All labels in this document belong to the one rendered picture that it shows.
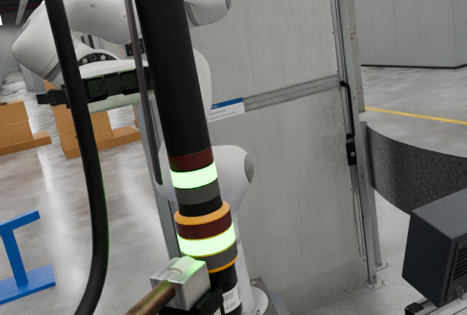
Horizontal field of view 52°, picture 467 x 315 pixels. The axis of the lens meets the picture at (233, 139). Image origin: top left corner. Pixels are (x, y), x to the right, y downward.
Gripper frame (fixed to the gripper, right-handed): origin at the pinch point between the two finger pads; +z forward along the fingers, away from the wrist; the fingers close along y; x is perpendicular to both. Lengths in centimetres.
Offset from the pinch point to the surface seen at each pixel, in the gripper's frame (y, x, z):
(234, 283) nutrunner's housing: -1.2, -14.6, 20.1
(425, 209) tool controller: -60, -40, -19
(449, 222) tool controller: -61, -42, -14
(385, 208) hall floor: -234, -164, -236
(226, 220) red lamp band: -1.2, -9.1, 20.5
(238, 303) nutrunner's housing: -1.2, -16.4, 20.1
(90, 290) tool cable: 9.3, -8.1, 25.5
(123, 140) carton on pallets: -123, -158, -722
